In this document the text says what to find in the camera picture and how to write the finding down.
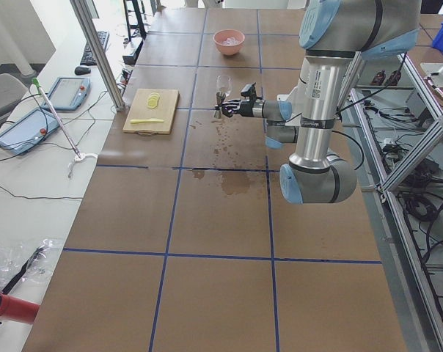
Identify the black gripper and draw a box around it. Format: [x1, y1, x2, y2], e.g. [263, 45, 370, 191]
[221, 99, 264, 118]

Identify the steel double jigger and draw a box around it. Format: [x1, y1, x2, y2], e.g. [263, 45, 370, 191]
[213, 91, 226, 119]

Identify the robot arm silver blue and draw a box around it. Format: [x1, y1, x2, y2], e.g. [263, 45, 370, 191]
[215, 1, 421, 204]

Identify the clear wine glass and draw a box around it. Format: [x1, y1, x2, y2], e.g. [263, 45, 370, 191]
[216, 75, 232, 97]

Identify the pile of clear ice cubes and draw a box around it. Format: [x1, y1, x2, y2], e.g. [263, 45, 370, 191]
[221, 37, 240, 46]

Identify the bamboo cutting board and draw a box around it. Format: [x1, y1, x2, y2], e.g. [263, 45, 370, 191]
[122, 89, 179, 135]

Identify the pink bowl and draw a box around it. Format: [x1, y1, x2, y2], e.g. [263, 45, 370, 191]
[213, 29, 245, 56]

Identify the yellow plastic knife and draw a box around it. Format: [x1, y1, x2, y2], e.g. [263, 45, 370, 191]
[130, 118, 165, 125]

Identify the black keyboard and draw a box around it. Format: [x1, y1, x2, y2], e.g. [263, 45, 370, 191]
[79, 30, 111, 66]

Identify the black computer mouse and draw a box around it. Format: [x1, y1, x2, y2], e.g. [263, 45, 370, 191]
[74, 66, 91, 76]

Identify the teach pendant far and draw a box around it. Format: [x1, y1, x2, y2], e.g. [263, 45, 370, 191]
[46, 77, 91, 111]

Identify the teach pendant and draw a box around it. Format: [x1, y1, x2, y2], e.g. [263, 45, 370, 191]
[0, 108, 59, 155]
[46, 77, 91, 111]

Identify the purple rod green tip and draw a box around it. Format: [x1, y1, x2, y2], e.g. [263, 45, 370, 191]
[32, 77, 98, 179]

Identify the teach pendant near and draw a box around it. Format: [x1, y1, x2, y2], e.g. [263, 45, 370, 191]
[0, 108, 59, 155]

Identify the grey office chair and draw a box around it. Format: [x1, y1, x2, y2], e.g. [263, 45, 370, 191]
[0, 73, 27, 120]

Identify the clear plastic bag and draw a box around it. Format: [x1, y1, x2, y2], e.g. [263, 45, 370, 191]
[0, 238, 65, 293]

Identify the red cylinder bottle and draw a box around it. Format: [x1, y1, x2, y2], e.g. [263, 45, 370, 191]
[0, 293, 40, 324]

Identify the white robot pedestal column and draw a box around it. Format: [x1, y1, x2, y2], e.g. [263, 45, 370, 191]
[277, 85, 304, 106]

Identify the aluminium frame post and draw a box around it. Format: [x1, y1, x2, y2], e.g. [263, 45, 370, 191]
[70, 0, 125, 111]

